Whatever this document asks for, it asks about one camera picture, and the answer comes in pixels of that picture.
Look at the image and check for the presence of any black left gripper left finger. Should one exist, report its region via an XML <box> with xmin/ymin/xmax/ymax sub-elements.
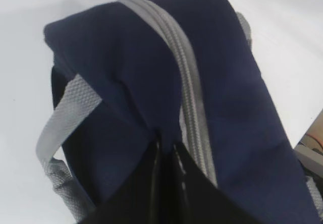
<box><xmin>80</xmin><ymin>137</ymin><xmax>162</xmax><ymax>224</ymax></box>

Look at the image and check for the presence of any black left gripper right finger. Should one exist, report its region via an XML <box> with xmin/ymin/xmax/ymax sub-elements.
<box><xmin>161</xmin><ymin>142</ymin><xmax>319</xmax><ymax>224</ymax></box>

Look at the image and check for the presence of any navy blue insulated lunch bag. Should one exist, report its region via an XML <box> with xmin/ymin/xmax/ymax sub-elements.
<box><xmin>36</xmin><ymin>0</ymin><xmax>323</xmax><ymax>224</ymax></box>

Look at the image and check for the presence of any grey equipment at table edge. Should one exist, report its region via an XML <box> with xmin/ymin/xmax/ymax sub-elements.
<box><xmin>294</xmin><ymin>111</ymin><xmax>322</xmax><ymax>178</ymax></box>

